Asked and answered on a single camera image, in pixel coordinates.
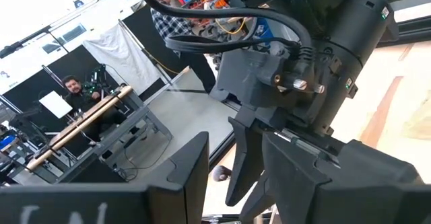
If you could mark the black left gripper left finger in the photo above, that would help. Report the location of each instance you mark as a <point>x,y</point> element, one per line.
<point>101,207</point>

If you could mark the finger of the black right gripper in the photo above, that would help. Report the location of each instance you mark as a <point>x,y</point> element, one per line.
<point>247,156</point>
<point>261,207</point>

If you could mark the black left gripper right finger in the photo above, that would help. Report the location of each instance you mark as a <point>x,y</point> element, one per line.
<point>336,207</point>

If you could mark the round-head black makeup brush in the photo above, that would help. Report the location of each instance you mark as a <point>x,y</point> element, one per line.
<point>220,174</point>

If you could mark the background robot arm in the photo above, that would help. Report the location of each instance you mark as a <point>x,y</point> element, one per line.
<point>97,79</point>

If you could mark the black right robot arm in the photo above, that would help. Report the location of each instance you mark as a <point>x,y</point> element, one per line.
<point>353,32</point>

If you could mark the wooden top desk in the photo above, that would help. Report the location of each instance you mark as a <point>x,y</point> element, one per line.
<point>84,119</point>

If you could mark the person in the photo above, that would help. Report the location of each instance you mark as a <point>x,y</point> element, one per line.
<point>81,99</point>
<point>168,25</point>

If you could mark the white laptop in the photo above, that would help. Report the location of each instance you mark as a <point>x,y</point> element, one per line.
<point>55,103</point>

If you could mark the blue bin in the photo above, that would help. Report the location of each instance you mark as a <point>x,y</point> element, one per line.
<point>266,29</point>

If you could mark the black partition panel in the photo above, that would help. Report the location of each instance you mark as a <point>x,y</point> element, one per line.
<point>77,69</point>
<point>144,32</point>

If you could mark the white hanging cloth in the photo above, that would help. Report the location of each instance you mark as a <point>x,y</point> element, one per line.
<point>124,59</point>

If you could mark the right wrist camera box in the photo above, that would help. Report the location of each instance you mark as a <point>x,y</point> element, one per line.
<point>249,76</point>

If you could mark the black aluminium table frame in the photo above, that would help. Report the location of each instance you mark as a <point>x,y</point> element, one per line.
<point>410,30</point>

